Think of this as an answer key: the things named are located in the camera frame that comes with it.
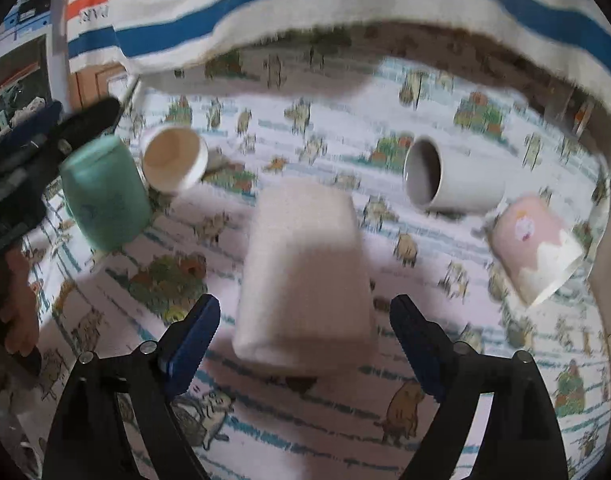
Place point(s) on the white shelf with boxes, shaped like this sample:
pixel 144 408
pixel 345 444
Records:
pixel 32 61

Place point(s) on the cat print bedsheet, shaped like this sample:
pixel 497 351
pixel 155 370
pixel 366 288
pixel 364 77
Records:
pixel 345 120

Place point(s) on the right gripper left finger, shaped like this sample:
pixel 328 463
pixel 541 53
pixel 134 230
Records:
pixel 87 439

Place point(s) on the pink and white cup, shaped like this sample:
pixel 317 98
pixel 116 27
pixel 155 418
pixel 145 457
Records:
pixel 537 251

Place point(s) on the beige textured cup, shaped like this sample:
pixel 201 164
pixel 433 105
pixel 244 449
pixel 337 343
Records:
pixel 305 306

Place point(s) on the wooden cabinet door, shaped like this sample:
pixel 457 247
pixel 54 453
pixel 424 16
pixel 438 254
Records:
pixel 91 84

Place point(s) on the grey cylindrical cup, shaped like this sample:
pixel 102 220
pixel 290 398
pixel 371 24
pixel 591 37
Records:
pixel 439 179

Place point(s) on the white paper cup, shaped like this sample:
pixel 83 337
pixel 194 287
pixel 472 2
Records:
pixel 174 158

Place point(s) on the left hand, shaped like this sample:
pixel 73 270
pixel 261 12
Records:
pixel 17 303

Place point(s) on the striped Paris blanket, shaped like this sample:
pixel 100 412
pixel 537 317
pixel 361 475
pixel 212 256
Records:
pixel 569 38

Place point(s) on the mint green mug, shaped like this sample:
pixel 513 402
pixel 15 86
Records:
pixel 105 193

